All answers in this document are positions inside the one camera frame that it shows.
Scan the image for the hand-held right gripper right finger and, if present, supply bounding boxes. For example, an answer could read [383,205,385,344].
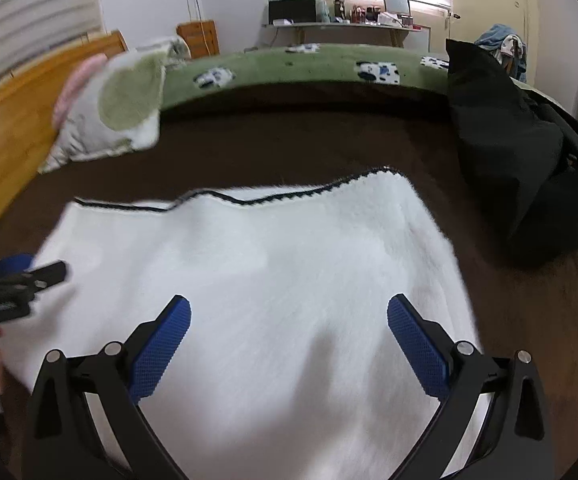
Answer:
[386,293,555,480]

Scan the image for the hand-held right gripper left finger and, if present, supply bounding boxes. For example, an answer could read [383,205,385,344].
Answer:
[21,294,192,480]

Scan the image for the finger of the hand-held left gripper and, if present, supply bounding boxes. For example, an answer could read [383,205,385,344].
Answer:
[0,254,36,278]
[29,261,68,291]

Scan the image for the white cardigan with black trim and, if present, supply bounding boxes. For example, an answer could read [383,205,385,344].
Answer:
[0,166,485,480]

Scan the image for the pile of black clothes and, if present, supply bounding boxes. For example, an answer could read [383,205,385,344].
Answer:
[444,39,578,268]

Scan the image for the heap of mixed clothes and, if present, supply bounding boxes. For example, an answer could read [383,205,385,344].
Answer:
[474,24,527,83]

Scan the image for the wooden headboard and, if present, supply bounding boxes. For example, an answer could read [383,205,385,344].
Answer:
[0,30,130,261]

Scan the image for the pink pillow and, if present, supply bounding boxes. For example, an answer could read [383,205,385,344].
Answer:
[51,55,107,128]

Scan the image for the brown blanket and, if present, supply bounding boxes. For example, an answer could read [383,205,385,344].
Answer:
[0,82,578,480]

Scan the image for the white window blind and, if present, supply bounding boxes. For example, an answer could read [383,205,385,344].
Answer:
[0,0,104,101]

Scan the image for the wooden chair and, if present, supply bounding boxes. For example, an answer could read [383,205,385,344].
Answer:
[176,20,220,59]

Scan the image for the green cow print blanket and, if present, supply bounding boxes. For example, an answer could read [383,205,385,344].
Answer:
[161,44,452,111]

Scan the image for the white desk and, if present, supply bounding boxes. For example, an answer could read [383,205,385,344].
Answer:
[261,20,432,51]

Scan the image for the row of small desk bottles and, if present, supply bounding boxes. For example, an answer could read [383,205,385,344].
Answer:
[316,0,415,26]

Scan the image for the black monitor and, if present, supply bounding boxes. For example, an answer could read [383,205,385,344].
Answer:
[268,0,317,25]

